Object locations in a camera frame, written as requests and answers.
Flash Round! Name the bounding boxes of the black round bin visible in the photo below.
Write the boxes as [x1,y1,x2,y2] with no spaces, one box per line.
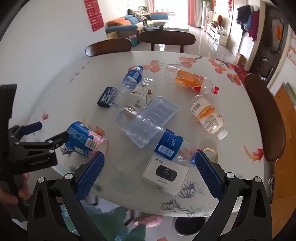
[174,217,206,234]

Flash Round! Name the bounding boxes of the white cardboard box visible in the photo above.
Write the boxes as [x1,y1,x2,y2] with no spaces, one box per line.
[142,153,190,195]

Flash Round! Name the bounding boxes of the navy gum box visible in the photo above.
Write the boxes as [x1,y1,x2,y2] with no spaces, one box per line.
[97,87,117,108]

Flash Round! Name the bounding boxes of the blue paper cup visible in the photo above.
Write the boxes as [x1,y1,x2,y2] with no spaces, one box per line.
[64,120,109,159]

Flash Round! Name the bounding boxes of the clear plastic tray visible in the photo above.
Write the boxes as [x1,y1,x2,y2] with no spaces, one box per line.
[139,96,179,127]

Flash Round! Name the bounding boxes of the red curtain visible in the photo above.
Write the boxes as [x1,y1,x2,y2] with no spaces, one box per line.
[187,0,204,28]

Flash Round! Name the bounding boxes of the red patterned doormat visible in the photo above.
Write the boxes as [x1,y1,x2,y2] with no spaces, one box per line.
[228,62,251,82]

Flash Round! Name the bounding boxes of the white low cabinet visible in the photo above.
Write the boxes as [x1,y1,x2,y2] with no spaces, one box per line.
[206,23,228,45]

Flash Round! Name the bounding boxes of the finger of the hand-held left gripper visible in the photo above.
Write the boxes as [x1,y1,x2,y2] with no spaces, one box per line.
[9,122,43,142]
[15,131,70,151]

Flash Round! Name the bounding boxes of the orange-label red-cap bottle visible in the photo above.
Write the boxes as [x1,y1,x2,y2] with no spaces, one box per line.
[165,65,220,95]

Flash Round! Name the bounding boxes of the person's green pants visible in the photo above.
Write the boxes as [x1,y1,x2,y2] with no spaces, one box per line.
[111,206,148,241]

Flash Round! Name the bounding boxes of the pink slipper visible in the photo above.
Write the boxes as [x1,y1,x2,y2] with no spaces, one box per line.
[134,214,162,227]

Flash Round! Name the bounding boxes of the clear tape roll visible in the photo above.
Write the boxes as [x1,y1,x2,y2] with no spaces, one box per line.
[201,148,218,164]

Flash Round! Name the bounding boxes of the dark brown door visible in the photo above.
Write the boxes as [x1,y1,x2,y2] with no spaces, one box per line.
[250,5,296,81]

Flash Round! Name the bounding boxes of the person's left hand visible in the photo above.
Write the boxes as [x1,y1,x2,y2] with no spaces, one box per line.
[0,173,30,205]

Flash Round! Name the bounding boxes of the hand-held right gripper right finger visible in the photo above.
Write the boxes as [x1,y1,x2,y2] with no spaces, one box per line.
[194,149,273,241]

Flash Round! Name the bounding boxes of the small blue-cap water bottle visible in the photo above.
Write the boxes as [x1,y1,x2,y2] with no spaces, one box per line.
[111,65,145,109]

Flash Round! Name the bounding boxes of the hanging clothes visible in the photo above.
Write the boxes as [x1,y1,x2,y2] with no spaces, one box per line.
[236,4,262,42]

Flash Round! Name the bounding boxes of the white bottle orange label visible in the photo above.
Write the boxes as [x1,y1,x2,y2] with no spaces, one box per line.
[190,95,228,141]

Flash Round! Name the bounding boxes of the clear bottle white label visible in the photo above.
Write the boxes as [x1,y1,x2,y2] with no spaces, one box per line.
[131,77,158,110]

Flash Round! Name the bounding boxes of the blue sofa orange cushions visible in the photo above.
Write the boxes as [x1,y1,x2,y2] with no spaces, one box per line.
[106,14,148,39]

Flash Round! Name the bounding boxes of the brown cardboard box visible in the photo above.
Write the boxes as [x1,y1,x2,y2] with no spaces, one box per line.
[235,53,247,66]

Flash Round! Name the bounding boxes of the red wall decoration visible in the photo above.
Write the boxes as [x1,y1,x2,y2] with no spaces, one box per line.
[84,0,103,32]

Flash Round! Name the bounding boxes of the large clear blue-label bottle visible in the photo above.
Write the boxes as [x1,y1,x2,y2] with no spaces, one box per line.
[115,105,201,169]

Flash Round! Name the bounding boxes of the dark wooden chair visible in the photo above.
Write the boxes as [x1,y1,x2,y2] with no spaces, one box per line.
[85,38,132,57]
[244,73,286,163]
[139,30,196,52]

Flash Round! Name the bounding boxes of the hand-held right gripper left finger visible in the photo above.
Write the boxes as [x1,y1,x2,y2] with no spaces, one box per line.
[27,151,109,241]

